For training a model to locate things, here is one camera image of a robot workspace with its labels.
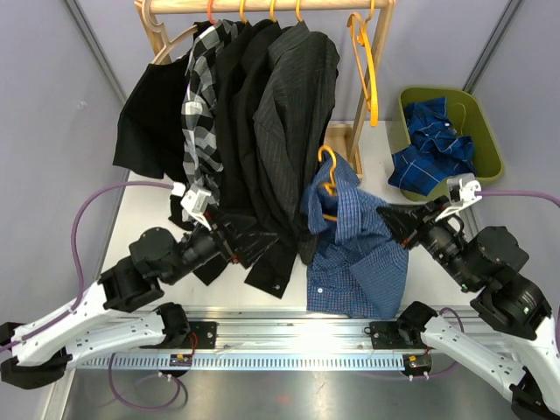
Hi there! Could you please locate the yellow hanger of checked shirt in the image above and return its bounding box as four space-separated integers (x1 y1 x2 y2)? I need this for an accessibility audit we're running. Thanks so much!
318 145 338 197

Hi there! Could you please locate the wooden clothes rack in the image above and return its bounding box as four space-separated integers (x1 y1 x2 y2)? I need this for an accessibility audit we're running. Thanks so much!
134 0 396 178

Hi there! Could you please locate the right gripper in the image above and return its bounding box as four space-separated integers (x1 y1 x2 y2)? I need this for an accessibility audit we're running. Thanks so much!
376 193 480 290

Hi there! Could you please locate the dark pinstripe shirt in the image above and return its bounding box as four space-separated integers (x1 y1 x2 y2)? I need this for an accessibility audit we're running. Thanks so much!
253 22 340 265

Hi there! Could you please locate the dark blue plaid shirt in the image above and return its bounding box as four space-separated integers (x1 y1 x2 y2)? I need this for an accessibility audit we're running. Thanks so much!
388 97 476 196

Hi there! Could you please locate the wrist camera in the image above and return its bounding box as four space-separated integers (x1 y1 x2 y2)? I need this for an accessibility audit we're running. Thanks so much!
169 182 212 232
435 173 482 221

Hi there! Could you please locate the yellow hanger hook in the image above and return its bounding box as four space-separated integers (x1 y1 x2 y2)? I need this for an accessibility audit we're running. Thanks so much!
295 0 304 22
269 0 277 23
239 0 249 24

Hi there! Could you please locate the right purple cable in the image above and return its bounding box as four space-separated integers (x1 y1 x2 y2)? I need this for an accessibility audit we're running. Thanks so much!
479 188 560 203

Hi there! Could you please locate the light blue checked shirt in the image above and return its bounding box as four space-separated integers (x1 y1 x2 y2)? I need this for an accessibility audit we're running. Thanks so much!
301 157 409 319

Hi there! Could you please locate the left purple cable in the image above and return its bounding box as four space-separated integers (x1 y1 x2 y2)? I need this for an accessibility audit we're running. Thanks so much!
0 181 189 411

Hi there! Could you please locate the black t-shirt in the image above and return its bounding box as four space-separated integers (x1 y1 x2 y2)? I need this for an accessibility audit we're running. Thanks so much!
113 54 189 183

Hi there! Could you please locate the orange hanger hook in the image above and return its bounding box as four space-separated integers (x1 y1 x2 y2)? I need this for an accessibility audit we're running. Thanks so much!
206 0 216 25

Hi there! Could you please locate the black long sleeve shirt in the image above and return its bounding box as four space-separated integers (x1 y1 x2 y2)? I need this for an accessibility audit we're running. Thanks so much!
214 19 297 298

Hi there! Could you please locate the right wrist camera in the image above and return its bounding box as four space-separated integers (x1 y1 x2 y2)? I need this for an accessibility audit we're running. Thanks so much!
435 173 482 221

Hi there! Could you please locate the black white plaid shirt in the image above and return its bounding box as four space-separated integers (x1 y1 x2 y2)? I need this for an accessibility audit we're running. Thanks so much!
181 19 244 202

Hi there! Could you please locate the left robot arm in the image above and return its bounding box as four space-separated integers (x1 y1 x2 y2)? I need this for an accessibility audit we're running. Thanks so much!
1 211 278 389

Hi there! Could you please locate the purple cable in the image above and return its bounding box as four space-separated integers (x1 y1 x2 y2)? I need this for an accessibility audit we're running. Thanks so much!
479 188 560 203
0 181 189 411

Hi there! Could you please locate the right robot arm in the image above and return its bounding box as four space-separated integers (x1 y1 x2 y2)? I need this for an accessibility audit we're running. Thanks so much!
377 197 559 419

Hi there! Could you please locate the wooden curved hanger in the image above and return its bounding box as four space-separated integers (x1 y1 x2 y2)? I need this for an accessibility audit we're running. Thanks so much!
151 24 197 66

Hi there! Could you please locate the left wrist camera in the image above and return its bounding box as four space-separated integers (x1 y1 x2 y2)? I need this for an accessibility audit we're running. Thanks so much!
169 182 212 232

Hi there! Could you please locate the yellow hanger of blue shirt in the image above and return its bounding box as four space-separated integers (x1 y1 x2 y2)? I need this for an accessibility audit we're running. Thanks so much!
346 0 379 127

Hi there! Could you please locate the green plastic basket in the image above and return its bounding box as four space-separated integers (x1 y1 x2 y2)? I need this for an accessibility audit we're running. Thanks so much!
388 87 503 201

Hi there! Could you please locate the aluminium mounting rail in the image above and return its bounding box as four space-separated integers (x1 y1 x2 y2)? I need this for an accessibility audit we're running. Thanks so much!
65 305 517 372

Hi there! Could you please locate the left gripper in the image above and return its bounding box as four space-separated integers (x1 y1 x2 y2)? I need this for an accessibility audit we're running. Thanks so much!
164 205 278 286

